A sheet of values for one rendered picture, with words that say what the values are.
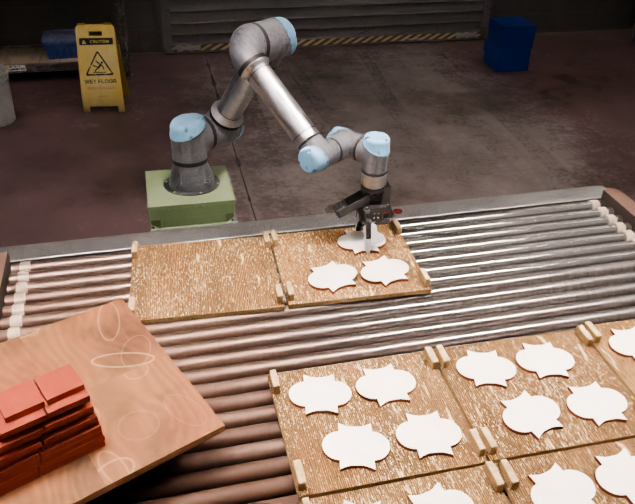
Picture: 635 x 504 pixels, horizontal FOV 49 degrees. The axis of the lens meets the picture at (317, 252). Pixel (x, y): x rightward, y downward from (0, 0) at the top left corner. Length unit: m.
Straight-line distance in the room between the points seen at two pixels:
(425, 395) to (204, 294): 0.67
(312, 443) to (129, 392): 0.40
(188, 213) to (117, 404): 0.94
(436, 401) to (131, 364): 0.69
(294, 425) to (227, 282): 0.55
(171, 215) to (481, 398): 1.16
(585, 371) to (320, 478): 0.73
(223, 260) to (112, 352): 0.55
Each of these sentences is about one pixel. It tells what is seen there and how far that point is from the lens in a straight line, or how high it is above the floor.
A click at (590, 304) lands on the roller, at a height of 0.92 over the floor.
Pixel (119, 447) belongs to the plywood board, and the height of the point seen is 1.04.
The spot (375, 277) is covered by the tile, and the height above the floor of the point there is 0.95.
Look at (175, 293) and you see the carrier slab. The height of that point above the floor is 0.94.
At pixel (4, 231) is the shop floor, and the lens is 4.19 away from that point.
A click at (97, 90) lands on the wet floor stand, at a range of 5.44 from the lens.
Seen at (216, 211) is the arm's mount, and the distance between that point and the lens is 2.32.
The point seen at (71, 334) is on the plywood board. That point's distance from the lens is 1.71.
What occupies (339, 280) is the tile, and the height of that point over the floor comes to 0.95.
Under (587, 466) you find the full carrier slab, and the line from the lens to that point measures 1.64.
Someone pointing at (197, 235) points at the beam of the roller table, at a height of 0.92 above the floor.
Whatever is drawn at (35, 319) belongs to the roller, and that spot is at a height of 0.92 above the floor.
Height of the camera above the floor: 2.12
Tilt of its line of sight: 35 degrees down
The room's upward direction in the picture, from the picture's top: 2 degrees clockwise
